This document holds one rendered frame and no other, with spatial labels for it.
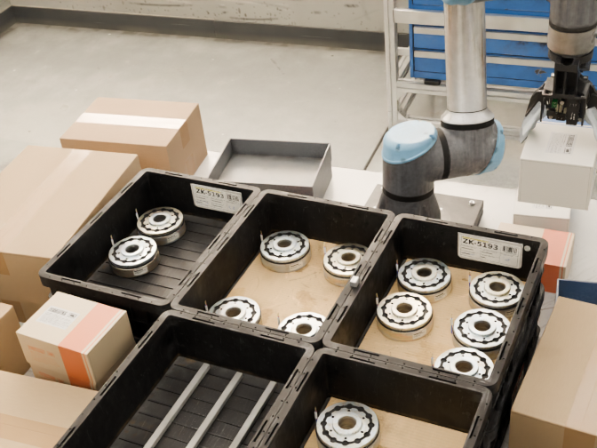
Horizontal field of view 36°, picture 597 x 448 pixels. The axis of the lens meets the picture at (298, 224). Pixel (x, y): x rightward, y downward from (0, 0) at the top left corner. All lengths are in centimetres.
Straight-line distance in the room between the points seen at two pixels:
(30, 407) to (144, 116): 101
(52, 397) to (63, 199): 57
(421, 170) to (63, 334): 82
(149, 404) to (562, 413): 70
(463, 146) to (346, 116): 207
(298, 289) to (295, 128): 223
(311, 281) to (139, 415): 44
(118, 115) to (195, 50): 239
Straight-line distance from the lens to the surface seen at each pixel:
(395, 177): 199
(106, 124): 243
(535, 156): 161
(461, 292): 178
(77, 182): 213
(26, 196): 214
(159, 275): 191
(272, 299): 179
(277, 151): 236
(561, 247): 200
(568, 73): 157
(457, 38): 197
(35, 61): 506
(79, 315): 171
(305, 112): 411
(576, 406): 155
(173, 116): 240
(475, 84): 199
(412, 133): 198
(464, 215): 213
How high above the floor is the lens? 199
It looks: 36 degrees down
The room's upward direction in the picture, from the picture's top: 7 degrees counter-clockwise
